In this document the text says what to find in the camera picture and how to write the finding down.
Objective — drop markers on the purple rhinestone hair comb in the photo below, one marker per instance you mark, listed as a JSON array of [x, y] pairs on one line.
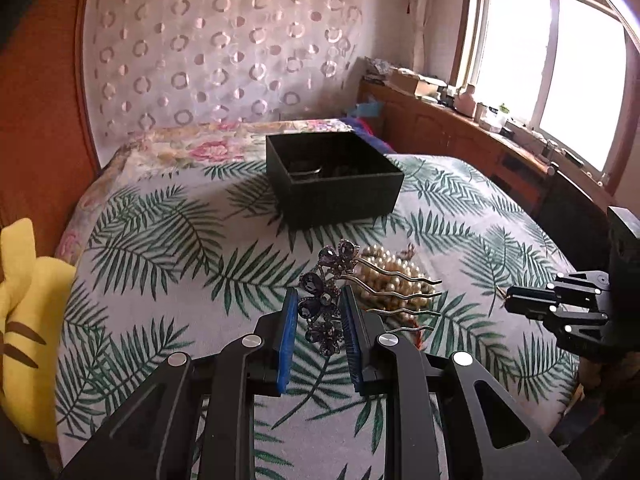
[[320, 305]]

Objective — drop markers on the circle-pattern sheer curtain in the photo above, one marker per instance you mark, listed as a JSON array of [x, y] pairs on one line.
[[225, 60]]

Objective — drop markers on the floral bedspread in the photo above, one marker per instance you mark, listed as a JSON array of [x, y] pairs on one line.
[[200, 150]]

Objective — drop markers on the green-capped bottle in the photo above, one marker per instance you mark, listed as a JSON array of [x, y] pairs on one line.
[[503, 110]]

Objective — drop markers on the pale green jade bangle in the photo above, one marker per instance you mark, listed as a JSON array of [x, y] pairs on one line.
[[300, 174]]

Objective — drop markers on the open cardboard box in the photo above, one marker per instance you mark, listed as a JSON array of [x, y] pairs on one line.
[[410, 80]]

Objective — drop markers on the dark blue red-edged blanket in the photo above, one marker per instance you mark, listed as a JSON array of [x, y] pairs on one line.
[[367, 127]]

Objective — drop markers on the teal plastic bag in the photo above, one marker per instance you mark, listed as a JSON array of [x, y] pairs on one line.
[[367, 110]]

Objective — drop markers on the yellow plush toy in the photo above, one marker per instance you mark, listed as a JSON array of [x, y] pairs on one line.
[[35, 310]]

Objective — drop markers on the window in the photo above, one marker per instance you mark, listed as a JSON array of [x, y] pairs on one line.
[[575, 70]]

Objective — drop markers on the small gold ornament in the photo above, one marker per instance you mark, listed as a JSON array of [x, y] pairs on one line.
[[406, 252]]

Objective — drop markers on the patterned cloth bundle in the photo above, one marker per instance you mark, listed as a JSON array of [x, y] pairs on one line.
[[380, 67]]

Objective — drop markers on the black stand with metal cap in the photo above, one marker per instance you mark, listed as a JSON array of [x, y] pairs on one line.
[[551, 170]]

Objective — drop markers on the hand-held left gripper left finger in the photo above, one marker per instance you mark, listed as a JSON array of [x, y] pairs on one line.
[[287, 350]]

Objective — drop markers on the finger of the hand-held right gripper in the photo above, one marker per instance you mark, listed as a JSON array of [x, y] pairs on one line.
[[550, 295], [585, 332]]

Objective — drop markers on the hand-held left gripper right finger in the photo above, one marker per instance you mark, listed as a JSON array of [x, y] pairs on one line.
[[351, 345]]

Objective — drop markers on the black cardboard box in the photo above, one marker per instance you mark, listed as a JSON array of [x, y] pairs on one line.
[[340, 200]]

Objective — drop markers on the white tissue box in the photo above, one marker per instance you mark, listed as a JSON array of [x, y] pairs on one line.
[[490, 119]]

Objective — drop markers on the long wooden cabinet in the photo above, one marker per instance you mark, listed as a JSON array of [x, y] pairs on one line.
[[440, 125]]

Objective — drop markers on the beige wrapped pipe drape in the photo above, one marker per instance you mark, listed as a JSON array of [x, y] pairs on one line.
[[420, 20]]

